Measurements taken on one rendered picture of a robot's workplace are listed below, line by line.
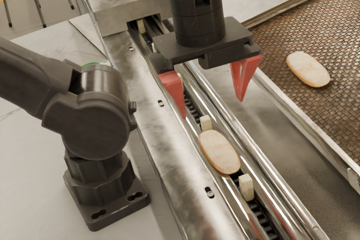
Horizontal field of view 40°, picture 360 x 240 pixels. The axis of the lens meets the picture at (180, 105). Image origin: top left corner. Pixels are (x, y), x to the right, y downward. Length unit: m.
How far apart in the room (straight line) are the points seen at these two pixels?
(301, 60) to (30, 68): 0.37
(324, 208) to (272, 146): 0.13
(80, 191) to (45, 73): 0.16
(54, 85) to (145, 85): 0.28
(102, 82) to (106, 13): 0.44
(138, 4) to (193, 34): 0.49
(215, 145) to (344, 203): 0.17
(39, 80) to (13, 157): 0.29
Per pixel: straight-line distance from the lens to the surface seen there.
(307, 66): 0.70
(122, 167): 0.64
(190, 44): 0.54
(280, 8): 0.88
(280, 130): 0.73
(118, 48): 0.96
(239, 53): 0.55
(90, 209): 0.64
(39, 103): 0.57
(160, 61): 0.57
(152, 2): 1.03
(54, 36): 1.22
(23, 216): 0.70
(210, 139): 0.66
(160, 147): 0.66
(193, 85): 0.81
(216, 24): 0.54
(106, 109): 0.55
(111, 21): 1.02
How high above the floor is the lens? 1.26
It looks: 32 degrees down
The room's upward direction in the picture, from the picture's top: 12 degrees counter-clockwise
